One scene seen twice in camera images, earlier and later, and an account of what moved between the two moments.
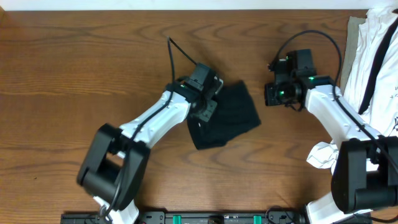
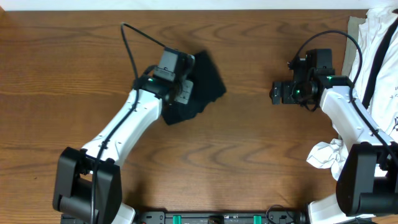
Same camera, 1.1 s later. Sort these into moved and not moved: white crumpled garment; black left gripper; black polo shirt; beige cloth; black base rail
Moved: black polo shirt; black left gripper
Not moved: beige cloth; black base rail; white crumpled garment
